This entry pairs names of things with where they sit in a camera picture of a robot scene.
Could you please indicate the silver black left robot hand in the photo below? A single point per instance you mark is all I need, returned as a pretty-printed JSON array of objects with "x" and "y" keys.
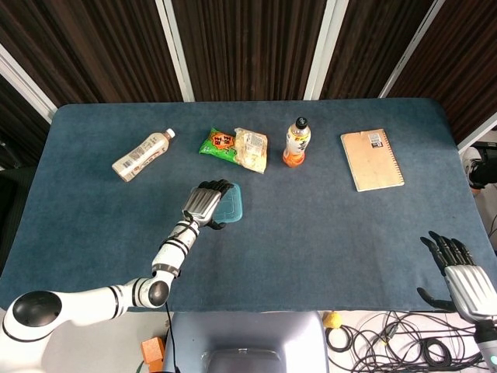
[{"x": 202, "y": 206}]

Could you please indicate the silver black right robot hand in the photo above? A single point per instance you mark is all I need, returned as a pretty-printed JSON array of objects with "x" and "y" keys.
[{"x": 470, "y": 287}]

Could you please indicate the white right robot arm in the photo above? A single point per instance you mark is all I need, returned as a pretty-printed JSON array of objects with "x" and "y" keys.
[{"x": 487, "y": 342}]

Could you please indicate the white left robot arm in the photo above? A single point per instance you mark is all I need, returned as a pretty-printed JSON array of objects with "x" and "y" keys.
[{"x": 97, "y": 299}]

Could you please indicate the orange wooden block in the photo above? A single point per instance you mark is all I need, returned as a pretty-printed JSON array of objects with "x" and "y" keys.
[{"x": 152, "y": 349}]

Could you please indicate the green snack bag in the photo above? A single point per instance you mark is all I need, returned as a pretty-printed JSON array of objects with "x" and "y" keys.
[{"x": 217, "y": 145}]

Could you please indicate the clear bread bag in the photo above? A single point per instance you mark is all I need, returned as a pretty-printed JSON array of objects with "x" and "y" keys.
[{"x": 252, "y": 151}]

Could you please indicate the beige milk tea bottle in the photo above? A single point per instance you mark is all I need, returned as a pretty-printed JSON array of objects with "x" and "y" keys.
[{"x": 140, "y": 155}]

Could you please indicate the blue table cloth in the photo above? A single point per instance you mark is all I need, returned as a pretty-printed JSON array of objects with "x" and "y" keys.
[{"x": 310, "y": 233}]

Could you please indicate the orange juice bottle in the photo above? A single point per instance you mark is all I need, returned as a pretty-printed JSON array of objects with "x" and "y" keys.
[{"x": 297, "y": 145}]

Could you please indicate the black and white equipment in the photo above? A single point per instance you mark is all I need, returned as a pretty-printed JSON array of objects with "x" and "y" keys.
[{"x": 483, "y": 171}]

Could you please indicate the grey robot torso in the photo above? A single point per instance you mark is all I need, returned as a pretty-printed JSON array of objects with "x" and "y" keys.
[{"x": 248, "y": 330}]

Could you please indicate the yellow round object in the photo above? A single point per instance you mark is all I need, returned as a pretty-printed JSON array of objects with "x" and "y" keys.
[{"x": 333, "y": 320}]

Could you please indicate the tan spiral notebook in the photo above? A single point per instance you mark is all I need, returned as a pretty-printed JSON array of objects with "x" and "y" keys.
[{"x": 372, "y": 159}]

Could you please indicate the white partition post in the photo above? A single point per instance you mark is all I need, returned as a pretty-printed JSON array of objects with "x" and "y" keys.
[
  {"x": 477, "y": 140},
  {"x": 27, "y": 83},
  {"x": 320, "y": 50},
  {"x": 411, "y": 50},
  {"x": 176, "y": 50}
]

